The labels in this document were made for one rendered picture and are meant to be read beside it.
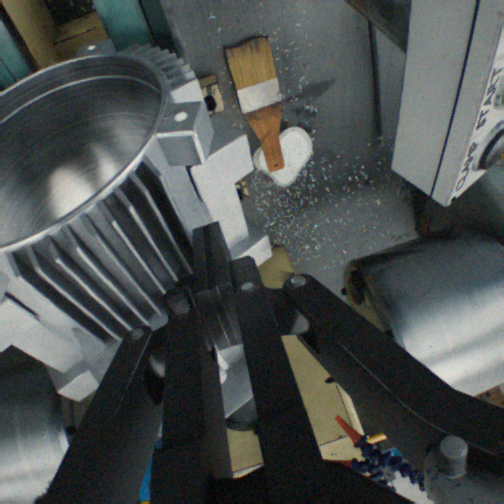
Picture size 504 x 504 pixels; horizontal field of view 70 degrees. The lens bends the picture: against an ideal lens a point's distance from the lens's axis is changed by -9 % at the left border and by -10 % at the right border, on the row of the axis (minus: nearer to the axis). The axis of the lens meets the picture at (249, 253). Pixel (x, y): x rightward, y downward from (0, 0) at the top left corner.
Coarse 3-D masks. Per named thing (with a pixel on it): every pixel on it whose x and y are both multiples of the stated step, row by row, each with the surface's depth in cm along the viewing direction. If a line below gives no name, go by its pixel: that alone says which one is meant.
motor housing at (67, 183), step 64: (64, 64) 24; (128, 64) 23; (0, 128) 25; (64, 128) 28; (128, 128) 29; (0, 192) 26; (64, 192) 32; (128, 192) 17; (192, 192) 22; (0, 256) 16; (64, 256) 16; (128, 256) 19; (192, 256) 23; (64, 320) 21; (128, 320) 22
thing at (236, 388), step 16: (144, 304) 22; (160, 304) 22; (112, 320) 22; (160, 320) 22; (80, 336) 22; (112, 336) 22; (80, 352) 22; (96, 352) 21; (112, 352) 21; (224, 352) 29; (240, 352) 31; (96, 368) 21; (224, 368) 28; (240, 368) 31; (224, 384) 31; (240, 384) 30; (224, 400) 30; (240, 400) 30; (160, 432) 23
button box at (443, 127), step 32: (416, 0) 17; (448, 0) 15; (480, 0) 14; (416, 32) 18; (448, 32) 16; (480, 32) 15; (416, 64) 19; (448, 64) 18; (480, 64) 16; (416, 96) 21; (448, 96) 19; (480, 96) 17; (416, 128) 22; (448, 128) 20; (480, 128) 19; (416, 160) 24; (448, 160) 22; (448, 192) 23
